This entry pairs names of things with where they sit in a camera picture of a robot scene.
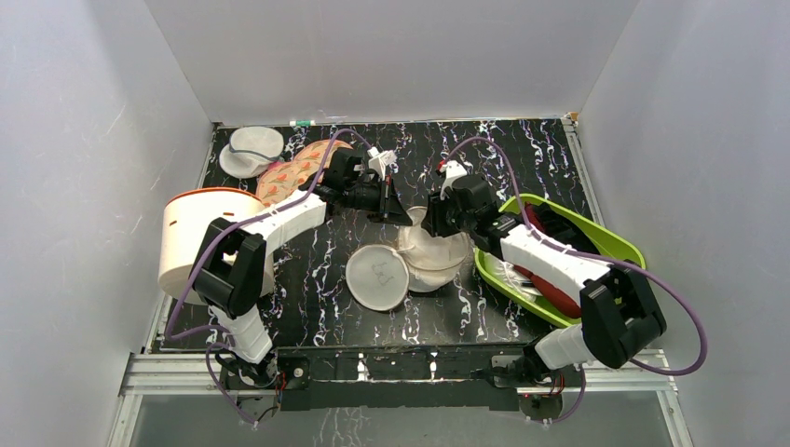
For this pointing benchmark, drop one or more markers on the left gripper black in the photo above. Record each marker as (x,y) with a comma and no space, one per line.
(393,211)

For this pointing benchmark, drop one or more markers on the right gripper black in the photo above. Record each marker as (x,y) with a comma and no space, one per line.
(436,216)

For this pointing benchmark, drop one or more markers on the white padded bra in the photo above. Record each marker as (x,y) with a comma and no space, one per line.
(435,253)

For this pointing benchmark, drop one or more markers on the white mesh laundry bag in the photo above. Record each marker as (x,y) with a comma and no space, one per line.
(379,276)

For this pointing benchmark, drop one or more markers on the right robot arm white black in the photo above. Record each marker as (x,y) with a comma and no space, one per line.
(618,314)

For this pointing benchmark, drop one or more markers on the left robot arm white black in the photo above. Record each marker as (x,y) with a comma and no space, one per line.
(228,273)

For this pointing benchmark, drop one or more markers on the floral mesh laundry bag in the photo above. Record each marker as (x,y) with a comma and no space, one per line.
(277,183)

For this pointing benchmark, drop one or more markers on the small white grey-trimmed laundry bag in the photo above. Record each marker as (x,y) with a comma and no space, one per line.
(250,151)

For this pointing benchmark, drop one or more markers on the white lace garment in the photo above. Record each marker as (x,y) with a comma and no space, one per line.
(511,283)

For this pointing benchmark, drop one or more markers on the red garment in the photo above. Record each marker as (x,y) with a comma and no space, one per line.
(560,300)

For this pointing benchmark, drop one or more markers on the green plastic basin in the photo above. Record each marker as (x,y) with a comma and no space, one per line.
(609,244)

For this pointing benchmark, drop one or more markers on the white cylindrical basket orange rim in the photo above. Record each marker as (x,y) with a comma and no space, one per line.
(185,221)

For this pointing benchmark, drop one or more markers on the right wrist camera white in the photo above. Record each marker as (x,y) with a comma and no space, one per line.
(450,171)

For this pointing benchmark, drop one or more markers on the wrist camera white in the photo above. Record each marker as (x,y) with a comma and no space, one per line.
(379,161)
(450,171)

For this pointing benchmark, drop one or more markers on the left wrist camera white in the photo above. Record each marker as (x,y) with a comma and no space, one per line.
(379,161)

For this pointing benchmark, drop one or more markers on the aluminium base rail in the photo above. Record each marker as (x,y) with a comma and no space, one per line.
(393,377)

